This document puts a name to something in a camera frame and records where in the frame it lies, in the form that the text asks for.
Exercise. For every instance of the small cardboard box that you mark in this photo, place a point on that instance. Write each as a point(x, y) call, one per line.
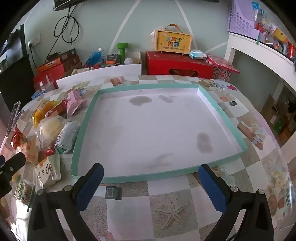
point(269, 109)

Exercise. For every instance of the pink snack packet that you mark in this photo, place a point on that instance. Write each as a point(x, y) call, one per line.
point(74, 104)

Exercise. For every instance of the black television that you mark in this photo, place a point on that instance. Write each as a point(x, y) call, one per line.
point(64, 4)

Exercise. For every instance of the black cabinet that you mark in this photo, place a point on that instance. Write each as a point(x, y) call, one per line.
point(13, 81)

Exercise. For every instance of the dark red snack packet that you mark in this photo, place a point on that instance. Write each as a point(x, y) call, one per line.
point(16, 139)

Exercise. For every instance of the yellow snack packet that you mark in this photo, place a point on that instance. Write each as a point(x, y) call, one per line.
point(41, 110)

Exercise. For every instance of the blue plastic bag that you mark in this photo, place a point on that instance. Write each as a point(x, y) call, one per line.
point(94, 58)

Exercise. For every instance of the white foam board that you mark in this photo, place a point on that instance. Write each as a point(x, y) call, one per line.
point(104, 71)

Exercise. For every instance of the white ball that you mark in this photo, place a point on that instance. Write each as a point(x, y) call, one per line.
point(128, 61)

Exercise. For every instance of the wet wipes pack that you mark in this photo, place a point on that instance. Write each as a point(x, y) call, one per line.
point(197, 54)

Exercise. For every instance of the clear packet green print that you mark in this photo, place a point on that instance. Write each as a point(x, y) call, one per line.
point(22, 190)

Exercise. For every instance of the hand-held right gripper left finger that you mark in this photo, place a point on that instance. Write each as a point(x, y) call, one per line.
point(90, 187)

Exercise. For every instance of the dark printed box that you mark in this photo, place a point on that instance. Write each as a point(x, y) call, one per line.
point(69, 58)

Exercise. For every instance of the yellow toy card box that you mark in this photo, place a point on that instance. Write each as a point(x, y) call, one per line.
point(79, 71)

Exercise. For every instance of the large brown cardboard box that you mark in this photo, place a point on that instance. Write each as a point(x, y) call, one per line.
point(75, 67)

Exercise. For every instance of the green dumbbell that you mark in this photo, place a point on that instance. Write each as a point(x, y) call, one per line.
point(121, 52)

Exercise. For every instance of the row of colourful packets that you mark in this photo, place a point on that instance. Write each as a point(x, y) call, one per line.
point(275, 30)

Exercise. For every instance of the beige orange snack packet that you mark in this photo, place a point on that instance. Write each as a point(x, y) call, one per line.
point(27, 151)

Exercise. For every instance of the teal rimmed white tray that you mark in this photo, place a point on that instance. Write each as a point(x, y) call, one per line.
point(150, 127)

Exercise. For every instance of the small red candy packet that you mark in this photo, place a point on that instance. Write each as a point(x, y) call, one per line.
point(47, 153)

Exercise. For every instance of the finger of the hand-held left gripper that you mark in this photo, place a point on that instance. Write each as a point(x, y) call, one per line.
point(13, 162)

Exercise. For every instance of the pile of small toys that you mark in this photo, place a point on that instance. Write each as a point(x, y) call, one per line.
point(112, 59)

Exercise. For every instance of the wall socket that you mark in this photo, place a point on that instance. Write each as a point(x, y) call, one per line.
point(34, 39)

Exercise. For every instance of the orange box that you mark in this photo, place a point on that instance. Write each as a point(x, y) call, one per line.
point(49, 64)

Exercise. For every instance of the clear bun packet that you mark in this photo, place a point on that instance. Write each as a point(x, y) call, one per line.
point(49, 127)

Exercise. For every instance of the red patterned flat box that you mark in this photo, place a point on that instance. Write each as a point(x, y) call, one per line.
point(222, 64)

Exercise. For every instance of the red white snack packet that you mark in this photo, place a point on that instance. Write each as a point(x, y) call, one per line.
point(57, 108)

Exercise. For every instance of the red carton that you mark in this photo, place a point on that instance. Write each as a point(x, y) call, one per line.
point(46, 74)

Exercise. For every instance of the purple plastic basket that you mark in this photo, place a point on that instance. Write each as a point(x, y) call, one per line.
point(242, 18)

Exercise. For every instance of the black appliance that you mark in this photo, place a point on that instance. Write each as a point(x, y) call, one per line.
point(13, 46)

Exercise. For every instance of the clear plastic box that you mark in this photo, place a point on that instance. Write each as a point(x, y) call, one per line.
point(44, 86)

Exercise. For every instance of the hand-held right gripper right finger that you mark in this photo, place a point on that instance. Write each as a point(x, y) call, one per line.
point(212, 190)

